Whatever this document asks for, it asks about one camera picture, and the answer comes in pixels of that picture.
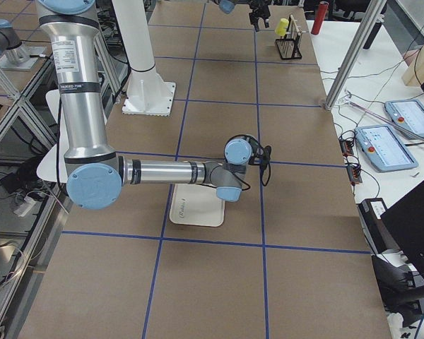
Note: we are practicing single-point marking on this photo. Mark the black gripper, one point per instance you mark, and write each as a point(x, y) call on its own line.
point(257, 16)

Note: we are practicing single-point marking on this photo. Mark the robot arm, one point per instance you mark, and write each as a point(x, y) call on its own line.
point(189, 109)
point(227, 6)

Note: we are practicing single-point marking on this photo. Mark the yellow cup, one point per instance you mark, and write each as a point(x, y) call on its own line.
point(282, 27)

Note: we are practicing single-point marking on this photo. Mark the cream rabbit tray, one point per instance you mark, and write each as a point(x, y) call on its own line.
point(198, 212)

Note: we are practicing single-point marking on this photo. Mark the red bottle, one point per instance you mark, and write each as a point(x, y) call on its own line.
point(319, 17)

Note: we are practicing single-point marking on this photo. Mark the blue teach pendant near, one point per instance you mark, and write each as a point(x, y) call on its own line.
point(384, 149)

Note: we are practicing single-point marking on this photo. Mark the blue teach pendant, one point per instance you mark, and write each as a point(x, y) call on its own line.
point(384, 149)
point(408, 114)

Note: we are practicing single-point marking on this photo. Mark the blue teach pendant far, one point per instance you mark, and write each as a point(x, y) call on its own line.
point(408, 114)

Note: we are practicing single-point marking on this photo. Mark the black laptop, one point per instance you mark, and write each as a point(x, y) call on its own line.
point(405, 223)

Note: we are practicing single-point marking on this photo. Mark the white chair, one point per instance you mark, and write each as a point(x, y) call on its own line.
point(47, 168)

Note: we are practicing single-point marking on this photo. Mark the wooden rack handle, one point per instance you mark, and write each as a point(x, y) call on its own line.
point(294, 28)

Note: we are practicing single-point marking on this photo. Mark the black wire cup rack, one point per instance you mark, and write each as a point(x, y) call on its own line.
point(289, 47)

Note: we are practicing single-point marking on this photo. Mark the aluminium frame post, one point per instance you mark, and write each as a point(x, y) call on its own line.
point(360, 37)

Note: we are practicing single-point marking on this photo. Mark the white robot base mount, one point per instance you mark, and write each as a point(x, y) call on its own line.
point(147, 93)

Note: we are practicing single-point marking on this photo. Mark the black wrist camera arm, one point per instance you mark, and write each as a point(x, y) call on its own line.
point(263, 156)

